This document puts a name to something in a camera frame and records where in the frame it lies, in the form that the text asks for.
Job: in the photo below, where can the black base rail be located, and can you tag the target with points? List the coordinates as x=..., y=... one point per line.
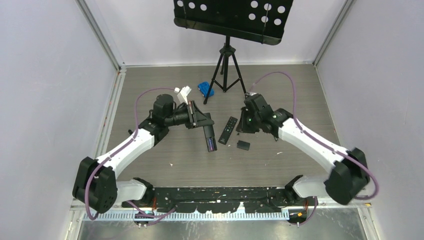
x=220, y=200

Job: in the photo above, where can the black music stand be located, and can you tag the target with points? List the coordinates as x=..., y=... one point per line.
x=260, y=21

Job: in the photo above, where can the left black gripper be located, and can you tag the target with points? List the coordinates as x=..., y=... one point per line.
x=201, y=119

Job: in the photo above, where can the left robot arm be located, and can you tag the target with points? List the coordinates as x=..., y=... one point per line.
x=96, y=183

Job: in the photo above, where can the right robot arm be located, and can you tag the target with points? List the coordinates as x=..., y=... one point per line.
x=346, y=168

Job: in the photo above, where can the black battery cover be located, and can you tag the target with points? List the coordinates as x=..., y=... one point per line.
x=243, y=145

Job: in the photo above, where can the blue purple battery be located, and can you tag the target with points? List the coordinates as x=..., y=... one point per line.
x=209, y=145

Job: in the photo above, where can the black remote with buttons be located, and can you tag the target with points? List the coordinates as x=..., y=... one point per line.
x=227, y=131

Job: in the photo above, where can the blue toy car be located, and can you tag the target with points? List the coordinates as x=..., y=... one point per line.
x=203, y=87

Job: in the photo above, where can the plain black remote control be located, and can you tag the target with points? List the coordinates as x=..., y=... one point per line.
x=209, y=134

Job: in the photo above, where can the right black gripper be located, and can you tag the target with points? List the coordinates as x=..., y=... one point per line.
x=243, y=126

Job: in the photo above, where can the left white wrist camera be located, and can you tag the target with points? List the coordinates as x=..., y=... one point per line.
x=182, y=94

